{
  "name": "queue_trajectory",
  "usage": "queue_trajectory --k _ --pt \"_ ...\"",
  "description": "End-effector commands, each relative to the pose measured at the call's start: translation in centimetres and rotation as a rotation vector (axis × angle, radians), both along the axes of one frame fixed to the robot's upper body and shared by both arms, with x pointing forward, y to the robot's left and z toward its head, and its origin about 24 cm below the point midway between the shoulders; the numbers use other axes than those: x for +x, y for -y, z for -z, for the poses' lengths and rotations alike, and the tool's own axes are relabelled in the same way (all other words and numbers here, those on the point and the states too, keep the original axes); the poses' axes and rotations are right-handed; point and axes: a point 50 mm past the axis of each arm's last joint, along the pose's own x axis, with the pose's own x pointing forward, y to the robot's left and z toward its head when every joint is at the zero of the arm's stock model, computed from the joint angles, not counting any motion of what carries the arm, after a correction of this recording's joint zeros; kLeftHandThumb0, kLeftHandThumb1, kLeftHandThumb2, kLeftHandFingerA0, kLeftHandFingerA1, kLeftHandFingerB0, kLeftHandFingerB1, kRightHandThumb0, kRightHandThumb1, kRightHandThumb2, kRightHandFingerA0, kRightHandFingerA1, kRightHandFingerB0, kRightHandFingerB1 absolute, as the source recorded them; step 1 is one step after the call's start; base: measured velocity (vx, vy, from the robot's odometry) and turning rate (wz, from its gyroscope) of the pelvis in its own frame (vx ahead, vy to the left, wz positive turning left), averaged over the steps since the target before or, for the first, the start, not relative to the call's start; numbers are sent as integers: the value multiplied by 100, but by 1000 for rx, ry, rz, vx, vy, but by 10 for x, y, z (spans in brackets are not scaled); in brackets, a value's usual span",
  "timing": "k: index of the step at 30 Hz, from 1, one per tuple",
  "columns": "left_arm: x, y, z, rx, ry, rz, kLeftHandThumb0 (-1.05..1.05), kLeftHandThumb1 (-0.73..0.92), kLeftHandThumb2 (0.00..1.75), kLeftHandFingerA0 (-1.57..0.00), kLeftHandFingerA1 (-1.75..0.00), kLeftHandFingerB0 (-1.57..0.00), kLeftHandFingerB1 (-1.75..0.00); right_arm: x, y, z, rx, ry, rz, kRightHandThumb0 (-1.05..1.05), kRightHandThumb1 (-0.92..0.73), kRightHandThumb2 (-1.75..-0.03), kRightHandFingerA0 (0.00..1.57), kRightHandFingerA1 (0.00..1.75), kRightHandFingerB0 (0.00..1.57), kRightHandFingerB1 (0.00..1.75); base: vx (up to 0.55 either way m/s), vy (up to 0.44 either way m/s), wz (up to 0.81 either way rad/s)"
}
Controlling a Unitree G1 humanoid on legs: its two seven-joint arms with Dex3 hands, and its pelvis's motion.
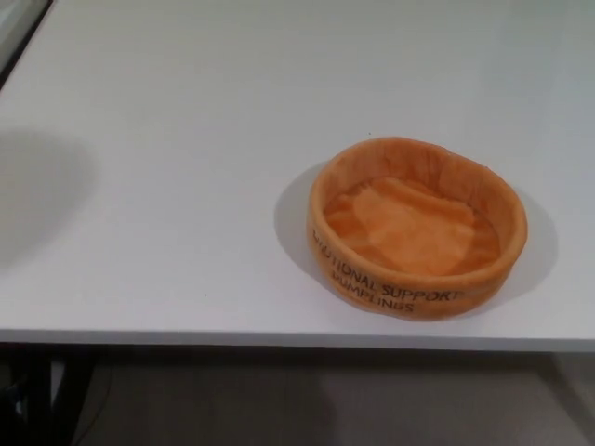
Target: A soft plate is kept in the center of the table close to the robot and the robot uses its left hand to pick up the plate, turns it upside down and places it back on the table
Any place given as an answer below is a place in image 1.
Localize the orange plush dumpling basket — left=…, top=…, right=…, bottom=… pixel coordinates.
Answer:
left=308, top=135, right=530, bottom=322

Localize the black table frame leg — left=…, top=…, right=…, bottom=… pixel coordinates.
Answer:
left=0, top=342, right=101, bottom=446

